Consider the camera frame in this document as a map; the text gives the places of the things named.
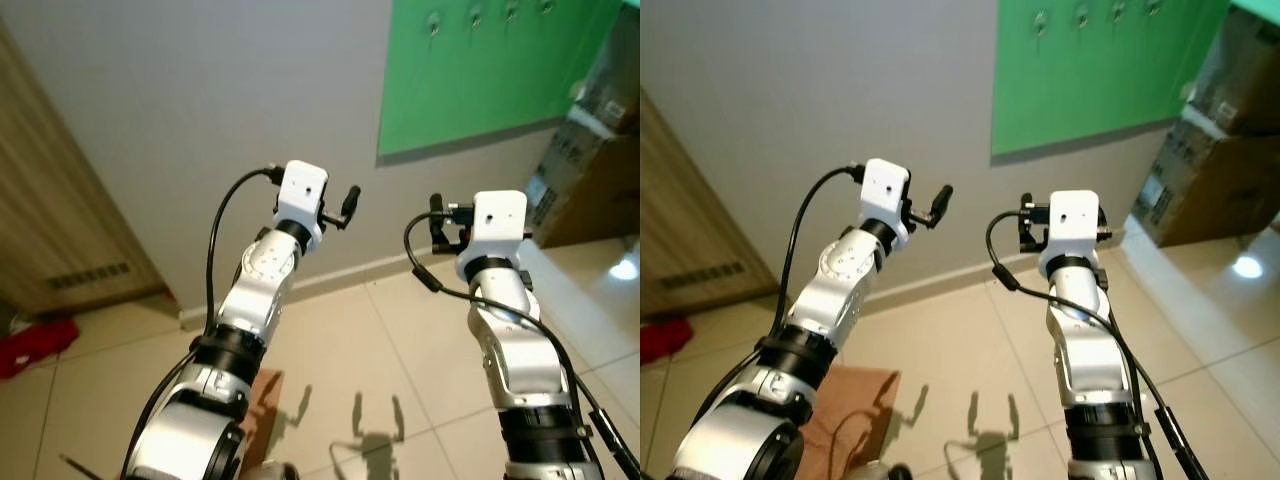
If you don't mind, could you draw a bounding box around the large cardboard box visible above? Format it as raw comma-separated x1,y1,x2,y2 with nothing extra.
1135,120,1280,249
525,115,641,249

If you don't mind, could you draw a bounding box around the brown floor mat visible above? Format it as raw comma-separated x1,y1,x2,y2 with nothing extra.
798,365,901,480
240,368,287,471

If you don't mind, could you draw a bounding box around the small cardboard box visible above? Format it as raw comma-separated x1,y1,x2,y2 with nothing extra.
1185,5,1280,136
570,5,641,136

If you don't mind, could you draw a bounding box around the wooden door with vent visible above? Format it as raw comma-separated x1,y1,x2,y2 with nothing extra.
0,20,166,319
640,90,769,319

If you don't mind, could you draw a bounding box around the red cloth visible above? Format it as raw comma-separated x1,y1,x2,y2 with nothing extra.
0,318,79,379
640,318,693,366

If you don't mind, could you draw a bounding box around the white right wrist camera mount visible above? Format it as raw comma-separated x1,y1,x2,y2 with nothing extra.
1038,190,1106,276
455,190,531,266

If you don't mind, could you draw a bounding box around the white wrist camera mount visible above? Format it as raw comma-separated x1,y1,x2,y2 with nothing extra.
1038,190,1106,276
275,160,331,251
858,158,916,251
455,190,531,266

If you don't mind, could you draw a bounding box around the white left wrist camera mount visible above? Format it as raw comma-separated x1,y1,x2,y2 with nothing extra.
858,158,916,251
275,160,331,251

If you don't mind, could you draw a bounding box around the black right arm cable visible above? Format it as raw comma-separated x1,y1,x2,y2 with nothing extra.
403,212,641,480
985,210,1211,480

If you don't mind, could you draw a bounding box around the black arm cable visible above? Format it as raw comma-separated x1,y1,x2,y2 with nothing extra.
985,210,1211,480
403,212,641,480
205,166,286,336
784,164,867,346

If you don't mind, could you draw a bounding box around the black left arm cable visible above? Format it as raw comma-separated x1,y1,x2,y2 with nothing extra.
205,166,286,336
784,164,867,346

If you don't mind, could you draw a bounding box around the green wall board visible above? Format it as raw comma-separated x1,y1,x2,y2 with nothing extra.
377,0,626,166
990,0,1233,159

